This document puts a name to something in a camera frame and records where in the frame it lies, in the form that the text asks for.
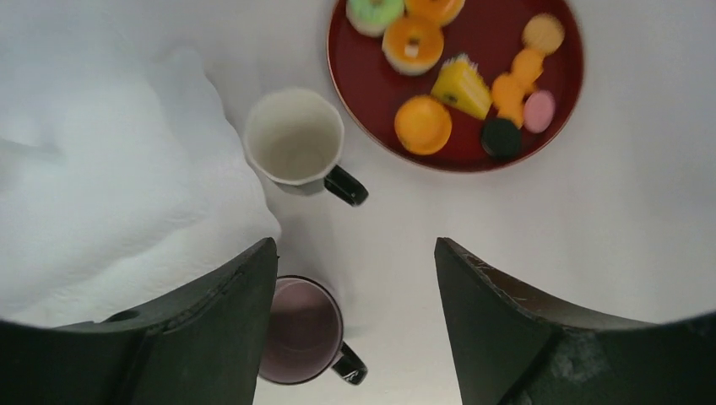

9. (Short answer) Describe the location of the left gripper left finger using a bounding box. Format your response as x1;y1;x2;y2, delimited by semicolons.
1;238;278;404

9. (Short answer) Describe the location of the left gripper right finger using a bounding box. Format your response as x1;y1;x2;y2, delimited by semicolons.
434;238;715;404

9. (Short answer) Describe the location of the white tiered dessert stand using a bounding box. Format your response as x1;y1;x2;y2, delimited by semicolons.
1;48;281;327

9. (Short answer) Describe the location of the black mug white inside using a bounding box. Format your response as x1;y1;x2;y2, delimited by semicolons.
241;87;369;207

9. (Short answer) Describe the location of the yellow cake slice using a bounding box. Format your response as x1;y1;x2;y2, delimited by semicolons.
431;53;492;121

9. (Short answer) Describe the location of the black cookie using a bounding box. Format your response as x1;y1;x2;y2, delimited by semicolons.
480;117;522;159

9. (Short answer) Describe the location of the pink macaron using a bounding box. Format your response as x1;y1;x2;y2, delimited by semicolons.
523;90;556;133

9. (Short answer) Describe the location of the orange round tart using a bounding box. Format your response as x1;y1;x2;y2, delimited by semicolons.
393;94;453;156

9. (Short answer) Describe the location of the orange macaron pair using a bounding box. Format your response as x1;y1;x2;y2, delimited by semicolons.
491;47;546;129

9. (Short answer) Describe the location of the red round tray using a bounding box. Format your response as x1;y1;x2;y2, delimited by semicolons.
326;1;585;173

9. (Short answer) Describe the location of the tan macaron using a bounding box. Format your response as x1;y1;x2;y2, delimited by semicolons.
522;13;565;56

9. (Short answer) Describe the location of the orange cream cupcake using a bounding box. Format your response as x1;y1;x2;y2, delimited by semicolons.
382;15;445;76

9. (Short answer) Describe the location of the orange donut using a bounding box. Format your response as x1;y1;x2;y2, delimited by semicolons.
404;0;465;27

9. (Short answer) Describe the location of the green donut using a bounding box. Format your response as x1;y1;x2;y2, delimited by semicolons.
345;0;405;38

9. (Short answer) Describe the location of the purple mug black handle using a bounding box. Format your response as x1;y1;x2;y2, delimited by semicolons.
258;275;368;386

